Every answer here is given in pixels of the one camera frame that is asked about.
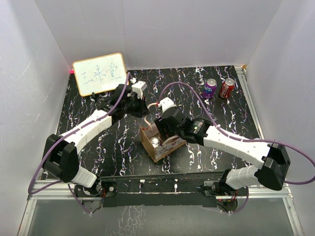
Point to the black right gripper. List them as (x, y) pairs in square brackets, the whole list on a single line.
[(161, 125)]

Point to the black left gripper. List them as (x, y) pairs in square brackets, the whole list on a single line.
[(143, 109)]

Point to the patterned canvas tote bag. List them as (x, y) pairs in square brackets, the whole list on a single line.
[(166, 147)]

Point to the purple Fanta can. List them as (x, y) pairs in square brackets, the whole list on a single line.
[(209, 88)]

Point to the red Coca-Cola can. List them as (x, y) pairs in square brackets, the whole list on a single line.
[(228, 86)]

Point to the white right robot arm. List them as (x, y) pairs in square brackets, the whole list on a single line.
[(269, 162)]

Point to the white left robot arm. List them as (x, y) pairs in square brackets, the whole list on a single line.
[(61, 152)]

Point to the red soda can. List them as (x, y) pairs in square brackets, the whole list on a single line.
[(155, 142)]

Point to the small framed whiteboard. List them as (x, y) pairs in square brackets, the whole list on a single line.
[(99, 74)]

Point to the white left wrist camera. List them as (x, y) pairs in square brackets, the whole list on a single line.
[(138, 87)]

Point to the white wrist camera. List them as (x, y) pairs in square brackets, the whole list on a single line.
[(138, 87), (165, 104)]

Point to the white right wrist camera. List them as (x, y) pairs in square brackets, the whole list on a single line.
[(165, 104)]

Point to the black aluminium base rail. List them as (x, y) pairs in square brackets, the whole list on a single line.
[(161, 205)]

